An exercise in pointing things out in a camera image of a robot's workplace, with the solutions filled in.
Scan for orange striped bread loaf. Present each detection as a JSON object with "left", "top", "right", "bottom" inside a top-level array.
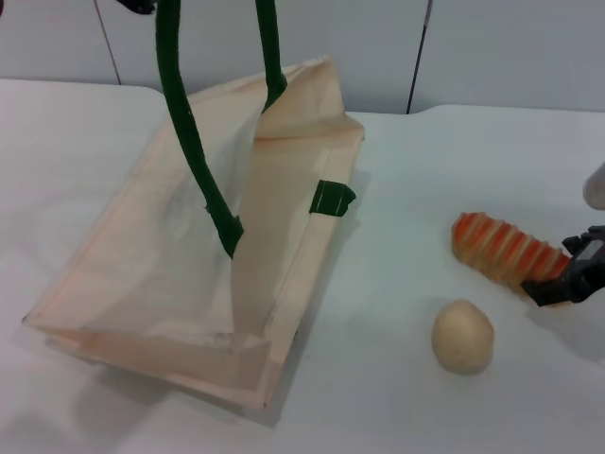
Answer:
[{"left": 451, "top": 212, "right": 576, "bottom": 311}]

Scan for round beige egg yolk pastry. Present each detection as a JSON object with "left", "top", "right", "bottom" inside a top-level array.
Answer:
[{"left": 431, "top": 299, "right": 495, "bottom": 376}]

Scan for beige tote bag green handles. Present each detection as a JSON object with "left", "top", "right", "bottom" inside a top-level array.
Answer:
[{"left": 22, "top": 0, "right": 368, "bottom": 412}]

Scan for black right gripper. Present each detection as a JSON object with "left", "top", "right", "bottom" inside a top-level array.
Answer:
[{"left": 521, "top": 225, "right": 605, "bottom": 308}]

